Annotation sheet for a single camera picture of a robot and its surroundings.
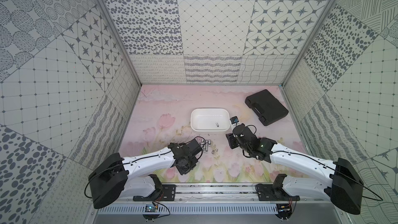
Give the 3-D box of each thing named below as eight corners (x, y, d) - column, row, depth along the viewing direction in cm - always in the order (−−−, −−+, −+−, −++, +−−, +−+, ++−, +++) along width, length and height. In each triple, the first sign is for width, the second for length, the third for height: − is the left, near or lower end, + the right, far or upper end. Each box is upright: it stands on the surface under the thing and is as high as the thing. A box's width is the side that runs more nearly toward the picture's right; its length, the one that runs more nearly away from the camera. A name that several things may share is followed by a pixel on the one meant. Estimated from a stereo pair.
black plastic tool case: (263, 126, 99) (266, 122, 95) (243, 102, 113) (245, 97, 108) (286, 115, 105) (290, 111, 101) (265, 93, 118) (267, 88, 114)
